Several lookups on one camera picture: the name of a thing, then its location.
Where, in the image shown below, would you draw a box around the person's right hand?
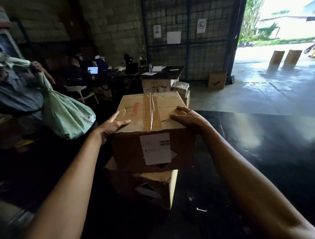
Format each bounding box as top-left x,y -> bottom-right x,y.
169,106 -> 212,136

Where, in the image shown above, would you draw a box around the person's left hand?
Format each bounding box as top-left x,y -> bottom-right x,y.
95,111 -> 131,146

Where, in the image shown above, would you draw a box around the red lettered cardboard box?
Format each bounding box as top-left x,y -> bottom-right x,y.
109,91 -> 197,174

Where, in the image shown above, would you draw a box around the person's right forearm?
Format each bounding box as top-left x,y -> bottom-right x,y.
200,123 -> 315,239

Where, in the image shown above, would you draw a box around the person's left forearm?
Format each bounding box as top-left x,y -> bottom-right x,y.
23,130 -> 109,239

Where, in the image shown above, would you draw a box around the small wrapped cardboard box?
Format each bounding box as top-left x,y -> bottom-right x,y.
171,81 -> 190,95

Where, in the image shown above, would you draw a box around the cardboard box check mark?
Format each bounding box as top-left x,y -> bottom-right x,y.
208,71 -> 227,90

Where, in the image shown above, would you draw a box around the large cardboard box white labels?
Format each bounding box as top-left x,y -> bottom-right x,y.
141,78 -> 181,94

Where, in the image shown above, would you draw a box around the white plastic chair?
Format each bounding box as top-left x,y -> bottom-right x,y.
63,85 -> 99,105

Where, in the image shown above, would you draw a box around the dark work desk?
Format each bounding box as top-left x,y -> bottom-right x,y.
108,65 -> 185,80

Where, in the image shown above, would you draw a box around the black desk monitor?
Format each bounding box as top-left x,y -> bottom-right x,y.
123,53 -> 139,76

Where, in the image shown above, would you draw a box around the black table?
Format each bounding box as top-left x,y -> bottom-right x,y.
0,109 -> 315,239

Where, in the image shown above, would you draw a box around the blank white sheet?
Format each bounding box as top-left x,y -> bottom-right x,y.
167,31 -> 181,45

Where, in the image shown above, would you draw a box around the white round symbol sign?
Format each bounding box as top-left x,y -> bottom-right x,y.
197,18 -> 207,34

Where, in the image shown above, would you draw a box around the green tree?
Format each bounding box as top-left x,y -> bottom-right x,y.
240,0 -> 265,41

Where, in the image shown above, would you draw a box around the yellow wheeled vehicle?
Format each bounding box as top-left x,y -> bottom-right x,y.
304,43 -> 315,58

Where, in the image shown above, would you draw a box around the metal wire cage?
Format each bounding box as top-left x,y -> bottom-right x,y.
141,0 -> 243,82

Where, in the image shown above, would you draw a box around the tan block post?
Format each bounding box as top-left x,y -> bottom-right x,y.
282,50 -> 303,68
268,50 -> 285,68

